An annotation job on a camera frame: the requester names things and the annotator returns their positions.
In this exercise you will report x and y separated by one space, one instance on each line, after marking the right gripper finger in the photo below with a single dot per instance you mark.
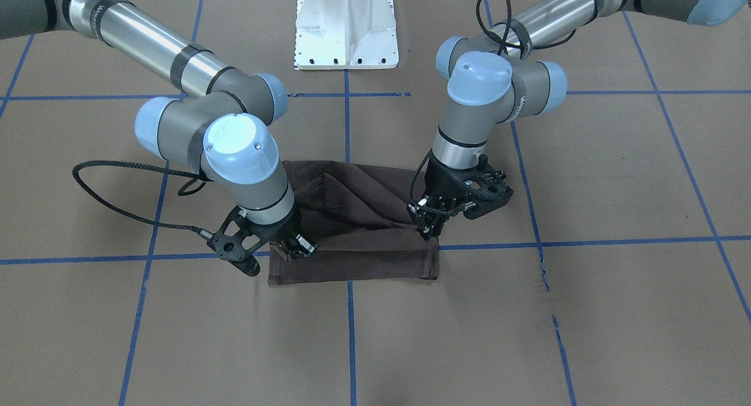
299 247

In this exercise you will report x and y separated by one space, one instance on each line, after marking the dark brown t-shirt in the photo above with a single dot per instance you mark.
357 215

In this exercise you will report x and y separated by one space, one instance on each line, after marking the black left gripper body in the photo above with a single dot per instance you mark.
441 186

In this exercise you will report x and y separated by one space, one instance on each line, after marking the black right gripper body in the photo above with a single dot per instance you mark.
278 232

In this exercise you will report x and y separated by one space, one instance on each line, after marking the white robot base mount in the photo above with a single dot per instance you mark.
345 34

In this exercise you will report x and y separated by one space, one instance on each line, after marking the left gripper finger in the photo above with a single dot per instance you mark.
429 227

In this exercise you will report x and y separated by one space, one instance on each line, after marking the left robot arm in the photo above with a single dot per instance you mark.
491 81

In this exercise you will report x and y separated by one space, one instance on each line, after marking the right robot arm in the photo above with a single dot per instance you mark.
220 135

